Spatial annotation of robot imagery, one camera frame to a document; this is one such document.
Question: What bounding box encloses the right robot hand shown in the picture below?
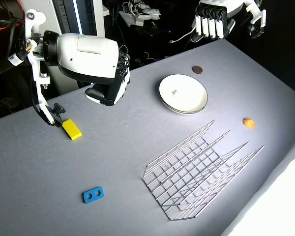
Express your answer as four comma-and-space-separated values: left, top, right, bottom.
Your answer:
43, 30, 131, 107

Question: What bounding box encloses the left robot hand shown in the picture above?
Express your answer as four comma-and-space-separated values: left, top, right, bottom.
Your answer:
191, 0, 244, 40

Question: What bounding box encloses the white plate with small print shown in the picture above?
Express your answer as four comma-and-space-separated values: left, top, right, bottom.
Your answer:
158, 74, 208, 113
160, 98, 207, 115

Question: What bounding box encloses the white column with black panel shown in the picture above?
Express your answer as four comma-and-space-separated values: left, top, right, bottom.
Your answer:
22, 0, 106, 94

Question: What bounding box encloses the white plastic device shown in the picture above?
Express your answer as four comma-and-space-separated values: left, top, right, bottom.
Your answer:
119, 0, 162, 27

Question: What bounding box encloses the yellow rectangular block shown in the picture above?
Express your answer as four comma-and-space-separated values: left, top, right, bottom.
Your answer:
61, 119, 83, 141

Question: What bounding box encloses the small orange toy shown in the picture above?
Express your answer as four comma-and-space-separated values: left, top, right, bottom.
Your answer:
242, 118, 256, 129

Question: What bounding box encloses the blue block with two holes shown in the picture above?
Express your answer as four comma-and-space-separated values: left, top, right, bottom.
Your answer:
82, 186, 105, 204

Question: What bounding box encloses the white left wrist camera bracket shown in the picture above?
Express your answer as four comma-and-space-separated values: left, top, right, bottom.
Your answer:
245, 0, 267, 39

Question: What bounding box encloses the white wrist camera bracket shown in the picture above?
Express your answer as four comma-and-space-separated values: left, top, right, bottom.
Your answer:
24, 9, 66, 127
245, 0, 267, 39

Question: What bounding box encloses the white cable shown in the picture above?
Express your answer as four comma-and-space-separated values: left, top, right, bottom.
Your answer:
169, 26, 197, 44

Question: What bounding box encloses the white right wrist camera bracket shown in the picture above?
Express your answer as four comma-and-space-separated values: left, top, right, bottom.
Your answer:
24, 9, 66, 127

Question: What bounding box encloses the silver wire dish rack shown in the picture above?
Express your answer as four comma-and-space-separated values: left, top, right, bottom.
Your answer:
142, 119, 265, 221

